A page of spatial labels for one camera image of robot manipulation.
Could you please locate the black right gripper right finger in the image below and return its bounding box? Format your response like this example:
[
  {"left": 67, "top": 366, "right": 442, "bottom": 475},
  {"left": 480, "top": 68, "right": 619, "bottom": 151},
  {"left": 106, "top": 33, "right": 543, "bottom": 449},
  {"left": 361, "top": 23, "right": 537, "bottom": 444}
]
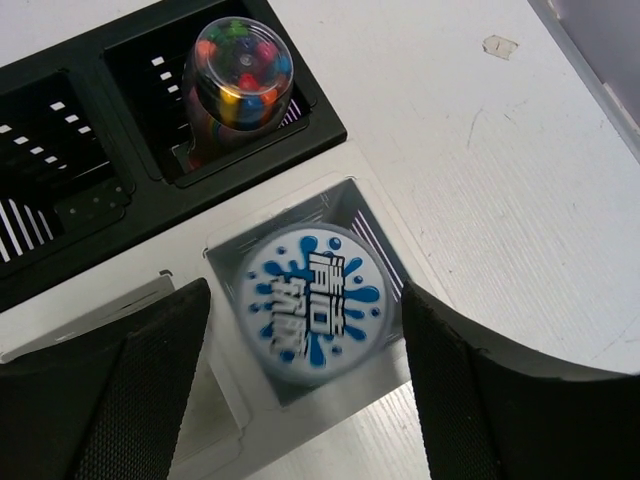
[{"left": 401, "top": 281, "right": 639, "bottom": 479}]

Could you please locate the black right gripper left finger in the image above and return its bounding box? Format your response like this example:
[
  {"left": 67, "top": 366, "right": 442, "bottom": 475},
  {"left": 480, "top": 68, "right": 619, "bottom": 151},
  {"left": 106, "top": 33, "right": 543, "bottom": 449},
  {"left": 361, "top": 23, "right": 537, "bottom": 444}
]
[{"left": 1, "top": 279, "right": 211, "bottom": 479}]

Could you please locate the blue round jar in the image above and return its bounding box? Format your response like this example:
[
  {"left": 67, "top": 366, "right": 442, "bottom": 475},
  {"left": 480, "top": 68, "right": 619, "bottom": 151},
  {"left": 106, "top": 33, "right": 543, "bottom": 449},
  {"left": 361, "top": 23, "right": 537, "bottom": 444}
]
[{"left": 233, "top": 222, "right": 399, "bottom": 386}]

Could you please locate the clear tube of coloured pins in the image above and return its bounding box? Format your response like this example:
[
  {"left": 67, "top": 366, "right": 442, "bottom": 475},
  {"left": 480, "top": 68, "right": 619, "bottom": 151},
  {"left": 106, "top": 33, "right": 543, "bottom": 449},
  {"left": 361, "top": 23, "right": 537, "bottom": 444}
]
[{"left": 182, "top": 16, "right": 294, "bottom": 170}]

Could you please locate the white slotted organizer box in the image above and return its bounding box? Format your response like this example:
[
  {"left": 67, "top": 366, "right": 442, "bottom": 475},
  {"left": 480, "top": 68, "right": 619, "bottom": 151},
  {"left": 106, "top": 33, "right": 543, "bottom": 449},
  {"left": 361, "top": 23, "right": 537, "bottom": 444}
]
[{"left": 1, "top": 142, "right": 442, "bottom": 479}]

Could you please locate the black slotted organizer box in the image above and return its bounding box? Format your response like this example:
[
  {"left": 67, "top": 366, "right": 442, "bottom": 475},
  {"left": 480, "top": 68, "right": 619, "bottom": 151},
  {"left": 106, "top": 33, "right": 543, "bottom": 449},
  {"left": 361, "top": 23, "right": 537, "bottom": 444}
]
[{"left": 1, "top": 1, "right": 347, "bottom": 309}]

